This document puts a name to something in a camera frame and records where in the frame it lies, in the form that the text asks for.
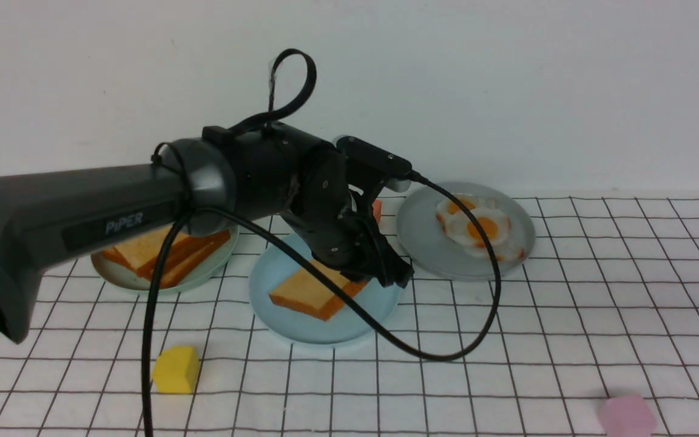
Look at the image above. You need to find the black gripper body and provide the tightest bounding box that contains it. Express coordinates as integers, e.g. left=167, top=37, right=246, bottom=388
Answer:
left=281, top=182, right=382, bottom=274

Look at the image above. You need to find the grey egg plate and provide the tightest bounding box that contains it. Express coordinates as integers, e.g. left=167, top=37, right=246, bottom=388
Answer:
left=396, top=181, right=536, bottom=282

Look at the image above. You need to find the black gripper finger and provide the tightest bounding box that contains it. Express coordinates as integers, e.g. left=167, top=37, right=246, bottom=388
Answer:
left=371, top=234, right=414, bottom=290

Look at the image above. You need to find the toast slice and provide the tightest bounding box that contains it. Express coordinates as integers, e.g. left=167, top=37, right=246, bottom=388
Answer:
left=102, top=229, right=231, bottom=286
left=102, top=226, right=208, bottom=277
left=269, top=260, right=367, bottom=322
left=160, top=240, right=235, bottom=290

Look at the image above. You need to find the pale green bread plate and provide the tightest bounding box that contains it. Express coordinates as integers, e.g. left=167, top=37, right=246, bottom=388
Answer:
left=90, top=226, right=239, bottom=297

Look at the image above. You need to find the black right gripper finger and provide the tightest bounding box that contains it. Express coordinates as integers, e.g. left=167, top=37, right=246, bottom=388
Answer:
left=343, top=243, right=387, bottom=285

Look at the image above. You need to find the yellow foam cube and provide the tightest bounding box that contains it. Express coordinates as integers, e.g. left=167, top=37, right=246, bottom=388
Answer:
left=152, top=345, right=200, bottom=395

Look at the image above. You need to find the orange foam cube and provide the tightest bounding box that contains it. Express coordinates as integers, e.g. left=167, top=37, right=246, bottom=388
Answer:
left=372, top=199, right=382, bottom=224

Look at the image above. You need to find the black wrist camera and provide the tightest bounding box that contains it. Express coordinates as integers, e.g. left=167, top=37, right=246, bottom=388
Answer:
left=334, top=135, right=413, bottom=197

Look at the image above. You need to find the fried egg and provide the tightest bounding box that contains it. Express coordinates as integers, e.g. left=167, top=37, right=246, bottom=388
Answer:
left=445, top=208, right=512, bottom=249
left=465, top=240, right=526, bottom=263
left=435, top=194, right=498, bottom=226

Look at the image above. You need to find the pink foam cube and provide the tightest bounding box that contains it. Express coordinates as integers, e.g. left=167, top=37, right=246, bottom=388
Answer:
left=597, top=395, right=658, bottom=436

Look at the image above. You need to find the light blue centre plate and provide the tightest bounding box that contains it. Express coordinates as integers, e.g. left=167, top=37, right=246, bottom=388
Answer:
left=249, top=245, right=403, bottom=347

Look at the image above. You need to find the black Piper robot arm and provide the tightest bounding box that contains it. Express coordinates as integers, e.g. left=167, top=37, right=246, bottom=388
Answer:
left=0, top=122, right=413, bottom=343

